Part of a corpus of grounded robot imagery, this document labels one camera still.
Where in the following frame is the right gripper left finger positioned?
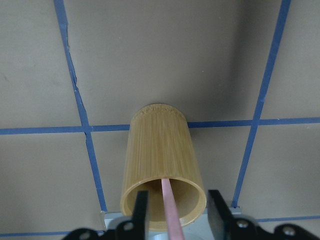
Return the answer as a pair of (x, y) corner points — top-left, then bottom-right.
(131, 190), (150, 240)

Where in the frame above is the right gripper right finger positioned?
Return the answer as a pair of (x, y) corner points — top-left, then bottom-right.
(207, 189), (234, 240)

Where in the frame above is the pink chopstick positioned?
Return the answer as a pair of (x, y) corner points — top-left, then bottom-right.
(161, 178), (185, 240)

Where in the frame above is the bamboo chopstick holder cup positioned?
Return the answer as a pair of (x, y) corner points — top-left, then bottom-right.
(120, 103), (207, 227)

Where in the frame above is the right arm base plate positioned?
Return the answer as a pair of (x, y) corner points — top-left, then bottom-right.
(103, 209), (214, 240)

